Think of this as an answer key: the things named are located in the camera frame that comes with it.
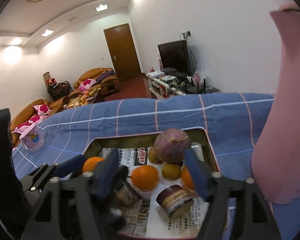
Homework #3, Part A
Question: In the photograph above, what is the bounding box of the orange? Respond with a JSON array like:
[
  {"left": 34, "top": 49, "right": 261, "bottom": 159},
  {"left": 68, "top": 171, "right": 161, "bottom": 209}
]
[
  {"left": 82, "top": 157, "right": 106, "bottom": 174},
  {"left": 131, "top": 165, "right": 159, "bottom": 190},
  {"left": 180, "top": 165, "right": 197, "bottom": 190}
]

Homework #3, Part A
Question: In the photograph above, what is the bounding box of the purple passion fruit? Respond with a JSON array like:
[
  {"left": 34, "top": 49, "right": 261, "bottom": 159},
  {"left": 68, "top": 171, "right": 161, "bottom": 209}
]
[{"left": 154, "top": 128, "right": 192, "bottom": 164}]

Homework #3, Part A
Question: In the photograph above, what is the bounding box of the black router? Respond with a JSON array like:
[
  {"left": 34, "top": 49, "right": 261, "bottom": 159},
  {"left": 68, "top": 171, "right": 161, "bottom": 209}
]
[{"left": 186, "top": 76, "right": 207, "bottom": 92}]

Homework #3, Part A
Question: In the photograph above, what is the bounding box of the printed paper sheet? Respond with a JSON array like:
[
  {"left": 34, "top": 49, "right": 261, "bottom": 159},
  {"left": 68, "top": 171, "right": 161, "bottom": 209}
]
[{"left": 100, "top": 144, "right": 210, "bottom": 239}]

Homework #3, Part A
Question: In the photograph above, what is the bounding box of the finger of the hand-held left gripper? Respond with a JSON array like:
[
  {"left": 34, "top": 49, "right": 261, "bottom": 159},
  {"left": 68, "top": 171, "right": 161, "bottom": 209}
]
[{"left": 20, "top": 155, "right": 87, "bottom": 193}]

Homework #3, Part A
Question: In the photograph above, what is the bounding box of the pink cartoon mug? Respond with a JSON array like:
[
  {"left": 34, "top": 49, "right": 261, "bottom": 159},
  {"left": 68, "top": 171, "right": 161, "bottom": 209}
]
[{"left": 19, "top": 125, "right": 44, "bottom": 153}]

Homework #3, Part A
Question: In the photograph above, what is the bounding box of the cluttered coffee table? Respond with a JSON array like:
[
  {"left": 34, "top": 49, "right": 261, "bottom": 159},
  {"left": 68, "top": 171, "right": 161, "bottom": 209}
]
[{"left": 64, "top": 90, "right": 102, "bottom": 109}]

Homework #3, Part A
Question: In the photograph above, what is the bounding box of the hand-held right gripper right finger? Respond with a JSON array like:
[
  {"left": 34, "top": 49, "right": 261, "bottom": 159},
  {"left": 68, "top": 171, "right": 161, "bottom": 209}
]
[{"left": 185, "top": 149, "right": 282, "bottom": 240}]

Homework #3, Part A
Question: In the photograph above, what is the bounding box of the pink tin box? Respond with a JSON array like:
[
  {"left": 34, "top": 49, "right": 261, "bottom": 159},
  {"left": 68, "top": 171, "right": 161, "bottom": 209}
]
[{"left": 84, "top": 127, "right": 222, "bottom": 240}]

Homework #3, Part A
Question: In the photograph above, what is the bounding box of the brown leather sofa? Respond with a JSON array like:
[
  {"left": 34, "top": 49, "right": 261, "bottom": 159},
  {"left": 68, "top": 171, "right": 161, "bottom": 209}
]
[{"left": 10, "top": 99, "right": 68, "bottom": 148}]

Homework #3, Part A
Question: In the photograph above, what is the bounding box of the black television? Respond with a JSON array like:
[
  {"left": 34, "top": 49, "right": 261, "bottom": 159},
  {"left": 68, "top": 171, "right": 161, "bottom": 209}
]
[{"left": 157, "top": 40, "right": 192, "bottom": 77}]

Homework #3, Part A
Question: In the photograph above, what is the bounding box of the brown longan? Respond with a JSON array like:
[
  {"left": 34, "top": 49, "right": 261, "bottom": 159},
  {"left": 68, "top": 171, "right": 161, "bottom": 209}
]
[
  {"left": 148, "top": 147, "right": 163, "bottom": 164},
  {"left": 161, "top": 162, "right": 182, "bottom": 180}
]

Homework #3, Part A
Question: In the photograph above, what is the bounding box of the black rack with clothes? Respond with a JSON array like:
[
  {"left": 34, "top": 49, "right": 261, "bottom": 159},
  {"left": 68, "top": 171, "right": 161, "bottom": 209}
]
[{"left": 47, "top": 80, "right": 73, "bottom": 100}]

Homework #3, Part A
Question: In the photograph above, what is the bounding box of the purple blanket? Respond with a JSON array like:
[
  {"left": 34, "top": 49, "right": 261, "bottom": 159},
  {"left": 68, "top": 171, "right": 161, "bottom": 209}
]
[{"left": 96, "top": 71, "right": 115, "bottom": 83}]

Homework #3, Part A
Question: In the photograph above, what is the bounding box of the pink kettle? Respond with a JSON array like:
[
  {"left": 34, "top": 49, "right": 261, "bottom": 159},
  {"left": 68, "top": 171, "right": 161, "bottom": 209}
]
[{"left": 251, "top": 1, "right": 300, "bottom": 204}]

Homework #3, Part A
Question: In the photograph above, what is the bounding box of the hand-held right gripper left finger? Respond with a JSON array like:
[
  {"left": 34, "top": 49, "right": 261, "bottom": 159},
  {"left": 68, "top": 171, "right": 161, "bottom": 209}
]
[{"left": 21, "top": 150, "right": 128, "bottom": 240}]

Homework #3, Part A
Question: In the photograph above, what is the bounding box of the blue plaid cloth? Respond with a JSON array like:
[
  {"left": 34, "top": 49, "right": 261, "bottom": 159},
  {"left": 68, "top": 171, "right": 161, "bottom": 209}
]
[{"left": 12, "top": 93, "right": 300, "bottom": 240}]

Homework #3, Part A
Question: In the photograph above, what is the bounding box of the brown wooden door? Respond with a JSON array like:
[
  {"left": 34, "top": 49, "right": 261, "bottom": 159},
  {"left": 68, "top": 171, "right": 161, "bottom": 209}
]
[{"left": 103, "top": 23, "right": 142, "bottom": 82}]

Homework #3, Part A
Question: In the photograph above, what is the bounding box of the white television stand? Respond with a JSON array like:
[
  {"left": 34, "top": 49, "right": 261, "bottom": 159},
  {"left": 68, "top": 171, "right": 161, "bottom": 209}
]
[{"left": 145, "top": 71, "right": 220, "bottom": 99}]

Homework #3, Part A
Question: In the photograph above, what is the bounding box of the brown leather armchair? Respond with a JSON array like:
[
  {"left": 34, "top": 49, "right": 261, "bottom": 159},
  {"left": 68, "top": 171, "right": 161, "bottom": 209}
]
[{"left": 74, "top": 67, "right": 120, "bottom": 97}]

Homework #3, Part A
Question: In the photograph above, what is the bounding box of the pink floral pillow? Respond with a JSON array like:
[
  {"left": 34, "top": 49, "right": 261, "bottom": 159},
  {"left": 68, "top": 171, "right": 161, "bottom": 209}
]
[
  {"left": 33, "top": 104, "right": 50, "bottom": 115},
  {"left": 77, "top": 79, "right": 97, "bottom": 90},
  {"left": 25, "top": 115, "right": 44, "bottom": 127},
  {"left": 13, "top": 122, "right": 32, "bottom": 133}
]

